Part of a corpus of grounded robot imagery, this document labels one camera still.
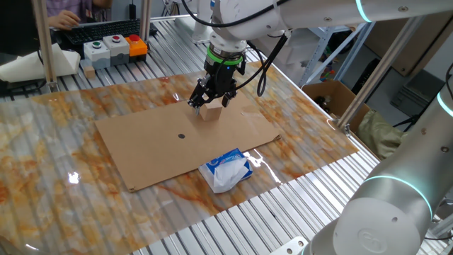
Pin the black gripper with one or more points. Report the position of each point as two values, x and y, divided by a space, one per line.
221 79

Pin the light wooden block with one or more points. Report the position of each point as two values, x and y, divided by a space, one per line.
211 111

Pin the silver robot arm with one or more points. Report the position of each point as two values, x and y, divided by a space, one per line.
318 14

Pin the person's hand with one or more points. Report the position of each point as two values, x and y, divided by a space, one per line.
63 19

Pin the blue tissue pack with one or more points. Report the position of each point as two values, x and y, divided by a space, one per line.
226 173

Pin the brown cardboard sheet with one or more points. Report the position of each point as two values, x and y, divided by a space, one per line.
159 152

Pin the orange emergency stop box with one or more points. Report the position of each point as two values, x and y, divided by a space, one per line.
136 47

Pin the grey box red button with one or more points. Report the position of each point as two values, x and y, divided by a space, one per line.
118 49

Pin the open cardboard box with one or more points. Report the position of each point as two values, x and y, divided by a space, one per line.
336 93

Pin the grey box green button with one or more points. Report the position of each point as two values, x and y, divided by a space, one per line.
97 55

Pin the small wooden cube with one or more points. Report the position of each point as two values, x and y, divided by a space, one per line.
89 72

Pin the black keyboard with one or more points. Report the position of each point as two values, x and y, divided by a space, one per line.
102 30

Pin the olive green bag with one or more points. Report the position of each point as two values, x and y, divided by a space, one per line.
378 134

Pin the marble pattern plastic sheet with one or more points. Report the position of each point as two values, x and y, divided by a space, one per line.
53 159

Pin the person's purple shirt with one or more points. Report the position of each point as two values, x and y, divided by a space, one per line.
67 5

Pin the white paper bag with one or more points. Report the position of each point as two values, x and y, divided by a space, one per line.
28 67

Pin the dark grey case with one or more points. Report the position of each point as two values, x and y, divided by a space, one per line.
417 92

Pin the black computer monitor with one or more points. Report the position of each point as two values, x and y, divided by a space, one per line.
17 28

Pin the brown wooden board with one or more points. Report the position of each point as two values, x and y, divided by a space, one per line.
424 46

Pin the aluminium frame post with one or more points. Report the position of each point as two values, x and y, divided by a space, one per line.
145 17
382 71
44 42

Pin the white metal shelf frame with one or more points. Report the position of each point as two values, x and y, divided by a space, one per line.
321 51

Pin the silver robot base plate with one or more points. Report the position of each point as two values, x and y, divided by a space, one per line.
290 246

